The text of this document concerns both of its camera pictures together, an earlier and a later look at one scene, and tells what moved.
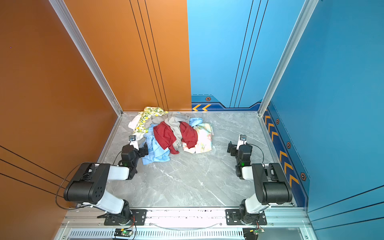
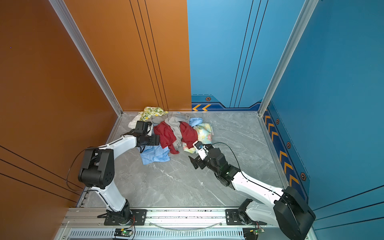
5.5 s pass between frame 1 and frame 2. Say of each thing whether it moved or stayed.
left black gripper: moved
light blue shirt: stayed
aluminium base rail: stayed
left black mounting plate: stayed
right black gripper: moved
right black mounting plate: stayed
